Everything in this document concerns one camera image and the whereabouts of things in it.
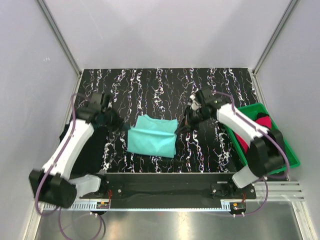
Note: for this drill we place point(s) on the green plastic bin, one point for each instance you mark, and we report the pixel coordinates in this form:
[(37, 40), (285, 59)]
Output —
[(264, 157)]

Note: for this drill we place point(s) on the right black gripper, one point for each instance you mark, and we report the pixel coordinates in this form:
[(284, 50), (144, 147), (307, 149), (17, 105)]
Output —
[(188, 122)]

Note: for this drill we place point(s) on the folded black t shirt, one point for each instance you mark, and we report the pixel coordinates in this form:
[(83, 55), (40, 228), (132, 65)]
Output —
[(90, 158)]

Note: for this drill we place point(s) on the left aluminium corner post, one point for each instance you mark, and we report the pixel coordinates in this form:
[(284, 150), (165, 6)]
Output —
[(58, 35)]

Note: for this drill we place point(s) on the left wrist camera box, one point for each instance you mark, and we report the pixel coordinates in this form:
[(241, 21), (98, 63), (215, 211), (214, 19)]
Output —
[(100, 102)]

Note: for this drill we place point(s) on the right aluminium corner post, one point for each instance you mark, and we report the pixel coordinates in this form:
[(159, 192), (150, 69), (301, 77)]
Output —
[(276, 33)]

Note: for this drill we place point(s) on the black t shirt in bin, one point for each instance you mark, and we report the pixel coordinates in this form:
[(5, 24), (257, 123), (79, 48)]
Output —
[(263, 119)]

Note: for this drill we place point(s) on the aluminium corner post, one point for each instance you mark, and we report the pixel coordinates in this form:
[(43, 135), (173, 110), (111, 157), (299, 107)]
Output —
[(58, 35), (276, 33)]

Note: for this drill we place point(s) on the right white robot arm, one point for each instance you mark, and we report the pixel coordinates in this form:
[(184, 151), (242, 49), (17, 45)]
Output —
[(250, 132)]

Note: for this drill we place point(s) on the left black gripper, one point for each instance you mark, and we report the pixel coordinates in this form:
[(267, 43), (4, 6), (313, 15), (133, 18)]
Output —
[(119, 125)]

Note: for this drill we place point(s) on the red t shirt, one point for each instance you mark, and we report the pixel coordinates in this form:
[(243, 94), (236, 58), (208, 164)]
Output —
[(242, 143)]

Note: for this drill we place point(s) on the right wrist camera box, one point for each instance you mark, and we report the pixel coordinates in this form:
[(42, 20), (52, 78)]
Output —
[(204, 98)]

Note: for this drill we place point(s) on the aluminium frame rail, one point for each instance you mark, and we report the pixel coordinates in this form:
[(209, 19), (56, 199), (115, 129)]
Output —
[(271, 191)]

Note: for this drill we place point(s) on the turquoise t shirt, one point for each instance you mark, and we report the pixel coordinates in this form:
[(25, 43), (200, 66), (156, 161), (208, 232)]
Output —
[(153, 137)]

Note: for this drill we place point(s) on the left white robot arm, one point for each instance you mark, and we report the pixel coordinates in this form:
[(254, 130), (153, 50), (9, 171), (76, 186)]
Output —
[(52, 184)]

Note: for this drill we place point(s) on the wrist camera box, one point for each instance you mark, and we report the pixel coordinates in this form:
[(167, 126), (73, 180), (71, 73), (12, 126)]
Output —
[(100, 102), (204, 98)]

